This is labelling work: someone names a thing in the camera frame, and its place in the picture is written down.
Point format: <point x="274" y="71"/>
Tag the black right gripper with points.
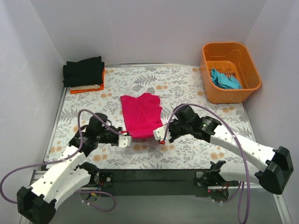
<point x="172" y="132"/>

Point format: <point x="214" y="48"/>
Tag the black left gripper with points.
<point x="116" y="137"/>

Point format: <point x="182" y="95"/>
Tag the pink t shirt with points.
<point x="142" y="115"/>

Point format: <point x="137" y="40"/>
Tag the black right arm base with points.
<point x="212" y="185"/>

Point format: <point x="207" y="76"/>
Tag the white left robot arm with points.
<point x="39" y="202"/>

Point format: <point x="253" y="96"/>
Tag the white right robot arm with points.
<point x="269" y="167"/>

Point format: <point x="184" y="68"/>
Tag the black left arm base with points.
<point x="98" y="182"/>

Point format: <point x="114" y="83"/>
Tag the folded beige t shirt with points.
<point x="85" y="87"/>

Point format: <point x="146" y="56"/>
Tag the folded orange t shirt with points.
<point x="102" y="86"/>

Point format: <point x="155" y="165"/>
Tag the teal t shirt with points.
<point x="224" y="82"/>

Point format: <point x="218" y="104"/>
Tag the folded black t shirt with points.
<point x="85" y="72"/>

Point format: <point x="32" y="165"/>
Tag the orange plastic basket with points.
<point x="233" y="60"/>

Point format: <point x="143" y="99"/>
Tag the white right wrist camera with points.
<point x="161" y="134"/>

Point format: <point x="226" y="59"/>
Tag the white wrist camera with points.
<point x="124" y="140"/>
<point x="161" y="134"/>

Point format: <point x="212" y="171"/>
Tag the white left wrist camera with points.
<point x="124" y="140"/>

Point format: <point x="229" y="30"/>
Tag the aluminium frame rail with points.
<point x="161" y="183"/>

